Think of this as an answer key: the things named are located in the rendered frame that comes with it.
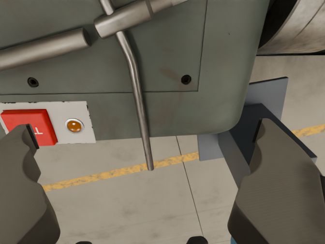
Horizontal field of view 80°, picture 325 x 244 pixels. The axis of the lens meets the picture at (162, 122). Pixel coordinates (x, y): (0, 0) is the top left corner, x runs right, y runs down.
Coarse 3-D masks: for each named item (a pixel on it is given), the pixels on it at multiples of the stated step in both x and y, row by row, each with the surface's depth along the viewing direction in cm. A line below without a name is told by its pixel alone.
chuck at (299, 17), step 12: (276, 0) 30; (288, 0) 27; (300, 0) 25; (312, 0) 25; (276, 12) 30; (288, 12) 27; (300, 12) 26; (312, 12) 26; (264, 24) 33; (276, 24) 30; (288, 24) 28; (300, 24) 28; (264, 36) 33; (276, 36) 30; (288, 36) 30; (264, 48) 34; (276, 48) 34
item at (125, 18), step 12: (144, 0) 20; (156, 0) 20; (168, 0) 20; (180, 0) 20; (120, 12) 21; (132, 12) 20; (144, 12) 20; (156, 12) 21; (96, 24) 21; (108, 24) 21; (120, 24) 21; (132, 24) 21; (108, 36) 22
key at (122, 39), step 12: (108, 0) 20; (108, 12) 21; (120, 36) 22; (132, 60) 24; (132, 72) 24; (132, 84) 26; (144, 108) 28; (144, 120) 29; (144, 132) 30; (144, 144) 31
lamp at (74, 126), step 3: (69, 123) 29; (72, 123) 29; (75, 123) 30; (78, 123) 30; (69, 126) 30; (72, 126) 30; (75, 126) 30; (78, 126) 30; (69, 129) 30; (72, 129) 30; (75, 129) 30; (78, 129) 30
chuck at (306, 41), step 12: (324, 0) 25; (324, 12) 26; (312, 24) 28; (324, 24) 28; (300, 36) 30; (312, 36) 31; (324, 36) 31; (288, 48) 34; (300, 48) 35; (312, 48) 35; (324, 48) 35
